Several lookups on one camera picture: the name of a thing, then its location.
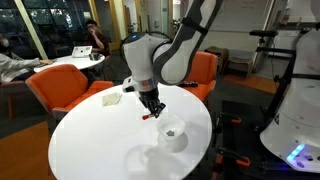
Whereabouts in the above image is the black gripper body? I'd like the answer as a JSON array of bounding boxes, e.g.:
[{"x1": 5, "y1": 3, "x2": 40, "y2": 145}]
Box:
[{"x1": 138, "y1": 87, "x2": 164, "y2": 113}]

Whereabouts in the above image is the silver laptop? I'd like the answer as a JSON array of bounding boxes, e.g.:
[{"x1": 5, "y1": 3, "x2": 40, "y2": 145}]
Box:
[{"x1": 71, "y1": 45, "x2": 94, "y2": 59}]

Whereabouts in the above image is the small white bowl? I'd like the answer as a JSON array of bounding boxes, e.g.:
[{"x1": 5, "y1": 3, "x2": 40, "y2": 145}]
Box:
[{"x1": 156, "y1": 114, "x2": 187, "y2": 142}]

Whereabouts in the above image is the large orange armchair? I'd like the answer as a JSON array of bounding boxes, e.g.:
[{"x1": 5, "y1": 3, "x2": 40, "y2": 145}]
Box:
[{"x1": 25, "y1": 63, "x2": 116, "y2": 121}]

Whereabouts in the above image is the black vertical post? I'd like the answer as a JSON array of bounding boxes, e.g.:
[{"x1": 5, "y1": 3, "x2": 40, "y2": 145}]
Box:
[{"x1": 254, "y1": 45, "x2": 298, "y2": 125}]

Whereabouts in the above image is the wooden stool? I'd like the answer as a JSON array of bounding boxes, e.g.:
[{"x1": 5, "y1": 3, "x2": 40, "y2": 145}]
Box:
[
  {"x1": 226, "y1": 55, "x2": 255, "y2": 80},
  {"x1": 203, "y1": 45, "x2": 230, "y2": 75}
]

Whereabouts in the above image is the soft rectangular packet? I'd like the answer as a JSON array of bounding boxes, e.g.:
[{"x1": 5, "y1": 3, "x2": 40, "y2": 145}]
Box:
[{"x1": 101, "y1": 92, "x2": 124, "y2": 108}]

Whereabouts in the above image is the black stereo camera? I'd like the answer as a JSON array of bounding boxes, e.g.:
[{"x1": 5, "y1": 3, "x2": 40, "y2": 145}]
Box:
[{"x1": 248, "y1": 29, "x2": 280, "y2": 48}]

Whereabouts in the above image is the red marker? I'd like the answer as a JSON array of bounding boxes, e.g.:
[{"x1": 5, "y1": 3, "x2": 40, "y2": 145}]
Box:
[{"x1": 141, "y1": 113, "x2": 158, "y2": 121}]

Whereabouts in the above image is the orange black clamp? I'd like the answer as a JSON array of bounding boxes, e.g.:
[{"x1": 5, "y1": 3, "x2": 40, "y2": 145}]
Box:
[
  {"x1": 214, "y1": 147, "x2": 252, "y2": 169},
  {"x1": 215, "y1": 112, "x2": 243, "y2": 127}
]

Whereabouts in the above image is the person in dark shirt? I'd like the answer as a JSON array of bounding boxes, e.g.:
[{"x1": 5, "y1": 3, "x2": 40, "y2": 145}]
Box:
[{"x1": 82, "y1": 19, "x2": 111, "y2": 58}]

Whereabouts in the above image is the round white side table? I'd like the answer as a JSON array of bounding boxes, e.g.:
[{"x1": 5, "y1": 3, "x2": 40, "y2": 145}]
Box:
[{"x1": 33, "y1": 53, "x2": 107, "y2": 73}]

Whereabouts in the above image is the person wearing face mask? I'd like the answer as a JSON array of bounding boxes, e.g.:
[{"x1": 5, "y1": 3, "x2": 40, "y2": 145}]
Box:
[{"x1": 0, "y1": 32, "x2": 55, "y2": 85}]

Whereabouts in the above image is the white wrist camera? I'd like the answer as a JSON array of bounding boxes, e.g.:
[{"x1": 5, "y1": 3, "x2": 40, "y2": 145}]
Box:
[{"x1": 121, "y1": 75, "x2": 141, "y2": 94}]

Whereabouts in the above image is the yellow framed glass door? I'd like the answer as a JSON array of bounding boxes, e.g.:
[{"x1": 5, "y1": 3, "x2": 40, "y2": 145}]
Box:
[{"x1": 88, "y1": 0, "x2": 123, "y2": 52}]

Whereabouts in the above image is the black platform board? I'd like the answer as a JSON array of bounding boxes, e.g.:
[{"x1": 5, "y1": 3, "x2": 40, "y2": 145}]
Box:
[{"x1": 213, "y1": 99, "x2": 320, "y2": 180}]

